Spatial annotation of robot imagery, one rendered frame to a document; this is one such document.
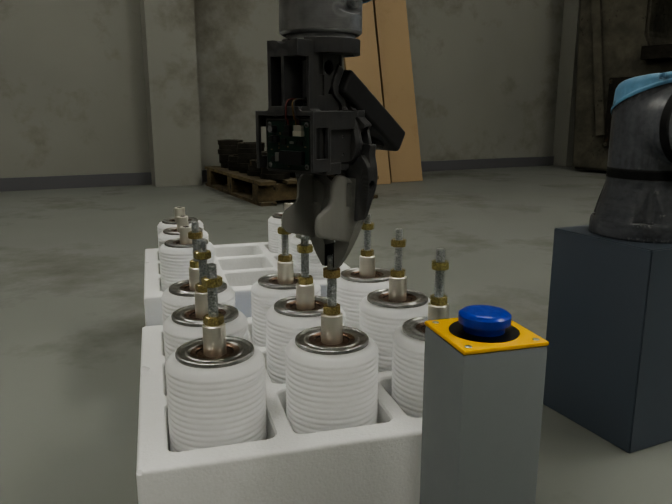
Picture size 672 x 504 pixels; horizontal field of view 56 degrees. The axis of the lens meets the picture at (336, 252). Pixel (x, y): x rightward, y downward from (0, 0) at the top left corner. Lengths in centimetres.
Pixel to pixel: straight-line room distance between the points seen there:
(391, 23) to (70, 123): 219
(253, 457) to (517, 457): 23
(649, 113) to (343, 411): 60
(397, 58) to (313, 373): 399
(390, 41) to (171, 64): 146
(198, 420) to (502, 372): 28
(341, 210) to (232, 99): 390
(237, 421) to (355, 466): 12
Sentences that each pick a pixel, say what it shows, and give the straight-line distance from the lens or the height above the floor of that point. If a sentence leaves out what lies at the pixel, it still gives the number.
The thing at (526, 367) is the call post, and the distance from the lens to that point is 50.
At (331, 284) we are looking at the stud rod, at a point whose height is 31.
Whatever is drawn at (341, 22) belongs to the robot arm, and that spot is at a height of 55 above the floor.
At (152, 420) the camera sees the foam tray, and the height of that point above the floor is 18.
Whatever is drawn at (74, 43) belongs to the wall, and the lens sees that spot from 433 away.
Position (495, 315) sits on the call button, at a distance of 50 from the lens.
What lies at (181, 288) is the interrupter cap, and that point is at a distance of 85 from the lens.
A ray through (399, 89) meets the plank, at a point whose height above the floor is 62.
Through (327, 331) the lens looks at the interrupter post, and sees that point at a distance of 64.
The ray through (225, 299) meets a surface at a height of 24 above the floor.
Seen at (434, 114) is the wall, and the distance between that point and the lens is 517.
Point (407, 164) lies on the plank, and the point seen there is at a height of 12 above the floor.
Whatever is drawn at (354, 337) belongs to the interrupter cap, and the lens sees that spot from 66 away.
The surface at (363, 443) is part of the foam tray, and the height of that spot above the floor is 18.
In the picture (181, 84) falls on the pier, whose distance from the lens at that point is 423.
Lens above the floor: 48
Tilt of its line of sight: 13 degrees down
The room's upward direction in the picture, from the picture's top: straight up
